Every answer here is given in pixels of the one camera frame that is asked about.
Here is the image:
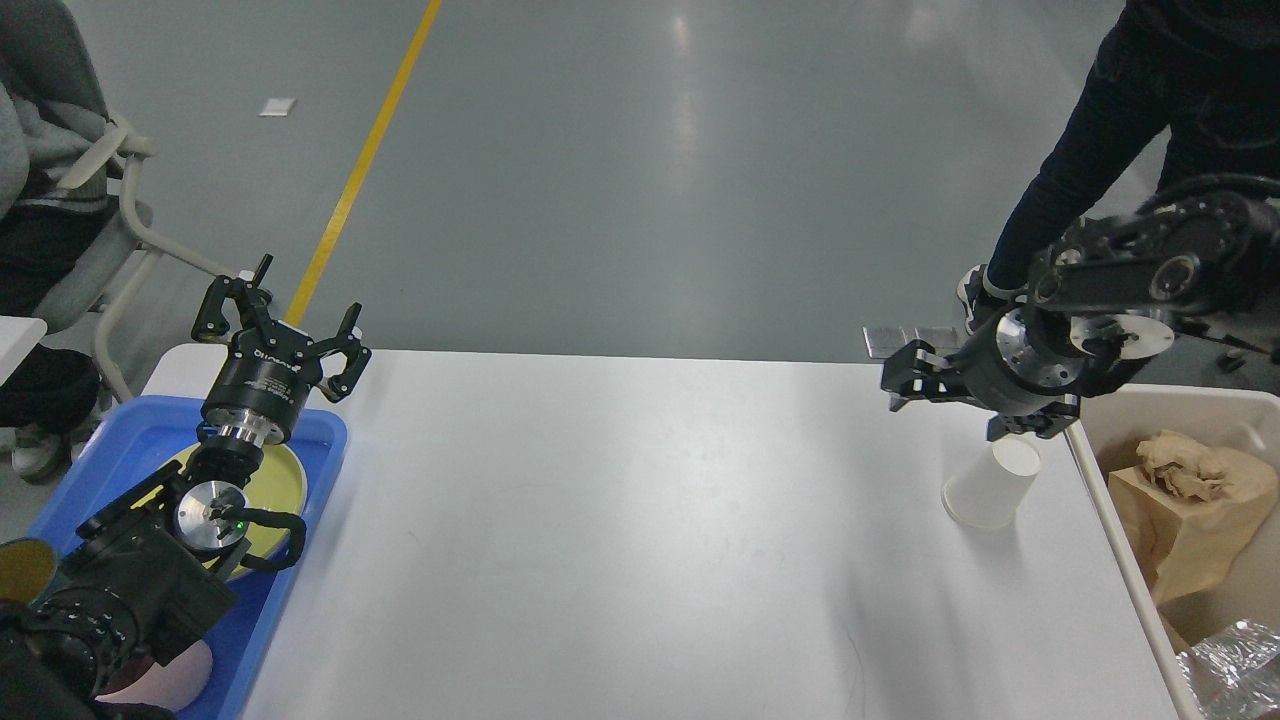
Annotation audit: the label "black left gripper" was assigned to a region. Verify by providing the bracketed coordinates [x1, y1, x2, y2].
[191, 252, 372, 445]

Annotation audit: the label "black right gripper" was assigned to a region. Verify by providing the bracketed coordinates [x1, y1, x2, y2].
[879, 305, 1085, 442]

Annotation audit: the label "white paper cup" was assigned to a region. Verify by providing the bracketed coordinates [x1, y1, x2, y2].
[941, 437, 1042, 530]

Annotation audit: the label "yellow plate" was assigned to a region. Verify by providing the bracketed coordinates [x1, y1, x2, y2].
[150, 438, 308, 583]

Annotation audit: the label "brown paper ball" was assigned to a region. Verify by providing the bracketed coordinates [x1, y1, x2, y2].
[1135, 430, 1277, 503]

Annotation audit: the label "brown paper bag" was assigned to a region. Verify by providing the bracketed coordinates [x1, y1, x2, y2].
[1107, 464, 1277, 651]

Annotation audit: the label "pink mug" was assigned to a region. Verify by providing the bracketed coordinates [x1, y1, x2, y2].
[97, 641, 212, 712]

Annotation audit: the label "silver foil bag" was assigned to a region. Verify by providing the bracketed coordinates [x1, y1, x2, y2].
[1178, 620, 1279, 719]

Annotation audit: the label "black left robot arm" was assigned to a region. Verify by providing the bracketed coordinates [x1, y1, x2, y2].
[3, 255, 372, 719]

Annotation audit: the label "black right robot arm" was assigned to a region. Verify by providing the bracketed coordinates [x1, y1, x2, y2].
[879, 173, 1279, 441]

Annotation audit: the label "metal floor socket plates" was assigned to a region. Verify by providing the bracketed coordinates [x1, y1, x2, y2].
[861, 325, 966, 361]

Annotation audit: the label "beige plastic bin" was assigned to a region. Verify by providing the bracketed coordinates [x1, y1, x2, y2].
[1066, 384, 1279, 719]

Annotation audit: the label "blue plastic tray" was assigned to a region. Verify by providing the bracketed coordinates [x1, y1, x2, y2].
[28, 395, 348, 719]

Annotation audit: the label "grey chair at left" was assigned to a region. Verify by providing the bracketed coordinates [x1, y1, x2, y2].
[0, 0, 241, 401]

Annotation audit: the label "person in grey sweater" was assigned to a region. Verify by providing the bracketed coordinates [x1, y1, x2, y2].
[1, 1, 116, 484]

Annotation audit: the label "blue mug yellow inside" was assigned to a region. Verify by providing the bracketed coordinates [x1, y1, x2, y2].
[1, 538, 59, 603]

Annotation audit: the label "person in dark clothes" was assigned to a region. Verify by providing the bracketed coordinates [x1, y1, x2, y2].
[957, 1, 1279, 334]

